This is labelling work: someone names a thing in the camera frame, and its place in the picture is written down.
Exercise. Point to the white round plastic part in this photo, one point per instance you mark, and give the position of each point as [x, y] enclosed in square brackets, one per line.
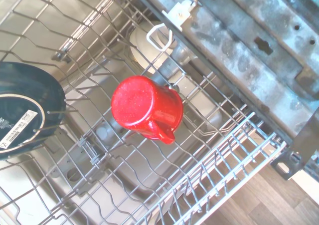
[143, 48]

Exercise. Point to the red speckled enamel mug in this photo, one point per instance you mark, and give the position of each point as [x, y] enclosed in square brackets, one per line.
[142, 105]

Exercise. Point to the stainless steel dishwasher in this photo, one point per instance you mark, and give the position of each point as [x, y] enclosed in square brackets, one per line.
[236, 35]

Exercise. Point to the black plate with label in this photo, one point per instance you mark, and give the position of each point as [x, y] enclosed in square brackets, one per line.
[27, 90]

